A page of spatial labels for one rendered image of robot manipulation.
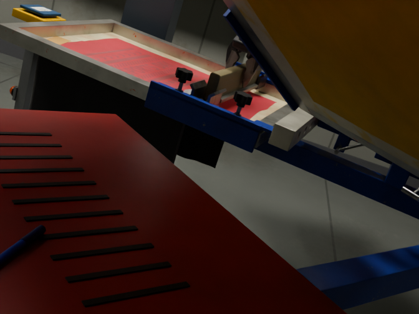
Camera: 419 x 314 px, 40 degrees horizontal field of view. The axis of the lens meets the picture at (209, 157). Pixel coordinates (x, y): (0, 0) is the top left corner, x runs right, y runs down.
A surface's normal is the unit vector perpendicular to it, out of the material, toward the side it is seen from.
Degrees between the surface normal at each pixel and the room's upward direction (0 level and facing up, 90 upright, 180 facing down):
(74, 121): 0
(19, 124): 0
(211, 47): 90
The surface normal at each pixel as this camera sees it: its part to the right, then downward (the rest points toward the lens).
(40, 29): 0.88, 0.39
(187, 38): -0.14, 0.32
